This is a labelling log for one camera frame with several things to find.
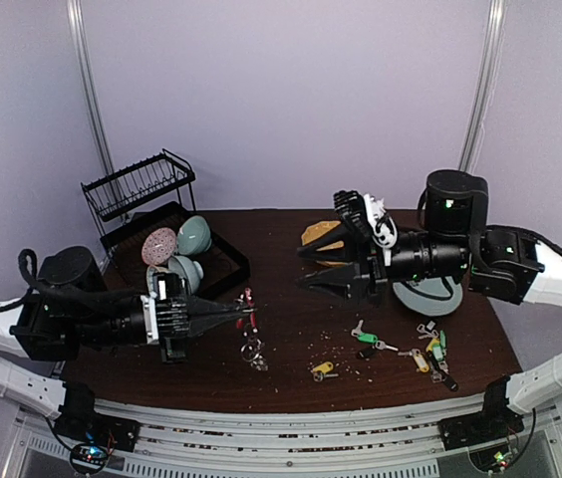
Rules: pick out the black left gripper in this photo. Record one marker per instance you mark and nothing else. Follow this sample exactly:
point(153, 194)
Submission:
point(172, 322)

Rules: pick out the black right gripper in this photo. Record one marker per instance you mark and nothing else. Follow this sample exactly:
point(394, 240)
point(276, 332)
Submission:
point(367, 264)

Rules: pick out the red handled key ring holder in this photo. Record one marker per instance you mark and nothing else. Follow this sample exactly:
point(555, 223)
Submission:
point(251, 350)

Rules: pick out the yellow key tag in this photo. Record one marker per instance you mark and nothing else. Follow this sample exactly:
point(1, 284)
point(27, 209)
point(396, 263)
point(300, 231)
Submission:
point(323, 371)
point(418, 357)

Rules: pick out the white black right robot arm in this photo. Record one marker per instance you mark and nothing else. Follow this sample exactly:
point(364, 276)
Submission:
point(512, 264)

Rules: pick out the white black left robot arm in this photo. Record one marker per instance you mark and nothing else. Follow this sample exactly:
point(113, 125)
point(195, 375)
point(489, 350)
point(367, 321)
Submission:
point(68, 307)

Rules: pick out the yellow dotted plate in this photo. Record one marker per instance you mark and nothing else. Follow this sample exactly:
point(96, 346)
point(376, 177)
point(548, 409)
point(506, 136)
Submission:
point(316, 231)

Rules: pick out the light blue bowl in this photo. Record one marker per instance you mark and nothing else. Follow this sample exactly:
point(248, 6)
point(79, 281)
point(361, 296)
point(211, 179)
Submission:
point(188, 269)

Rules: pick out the blue patterned bowl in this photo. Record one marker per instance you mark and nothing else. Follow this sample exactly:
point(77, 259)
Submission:
point(151, 279)

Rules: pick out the pink patterned bowl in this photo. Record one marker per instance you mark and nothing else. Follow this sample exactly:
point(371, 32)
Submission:
point(159, 246)

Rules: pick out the green ceramic bowl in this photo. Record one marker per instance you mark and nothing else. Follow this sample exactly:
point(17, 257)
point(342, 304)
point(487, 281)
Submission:
point(194, 236)

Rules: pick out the green key tag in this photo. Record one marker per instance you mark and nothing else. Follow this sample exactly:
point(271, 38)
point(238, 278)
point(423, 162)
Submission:
point(371, 339)
point(437, 347)

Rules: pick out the light blue flower plate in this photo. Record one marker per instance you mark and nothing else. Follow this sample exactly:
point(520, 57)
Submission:
point(435, 297)

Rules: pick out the black key tag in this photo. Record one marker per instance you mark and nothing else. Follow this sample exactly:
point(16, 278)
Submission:
point(366, 353)

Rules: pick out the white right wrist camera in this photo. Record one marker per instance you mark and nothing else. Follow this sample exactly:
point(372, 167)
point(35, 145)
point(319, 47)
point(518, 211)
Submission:
point(367, 220)

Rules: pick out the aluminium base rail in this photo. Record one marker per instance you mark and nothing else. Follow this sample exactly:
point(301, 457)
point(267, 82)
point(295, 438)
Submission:
point(401, 441)

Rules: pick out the black wire dish rack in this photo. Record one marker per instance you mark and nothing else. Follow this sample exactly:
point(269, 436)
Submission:
point(130, 203)

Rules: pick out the right aluminium frame post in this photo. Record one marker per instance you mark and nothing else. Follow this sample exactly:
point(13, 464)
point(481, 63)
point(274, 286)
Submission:
point(484, 86)

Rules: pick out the aluminium frame post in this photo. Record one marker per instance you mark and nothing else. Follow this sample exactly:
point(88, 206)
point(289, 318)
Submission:
point(80, 42)
point(484, 86)

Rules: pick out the left aluminium frame post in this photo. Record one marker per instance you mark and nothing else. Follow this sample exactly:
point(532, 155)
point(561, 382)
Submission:
point(80, 42)

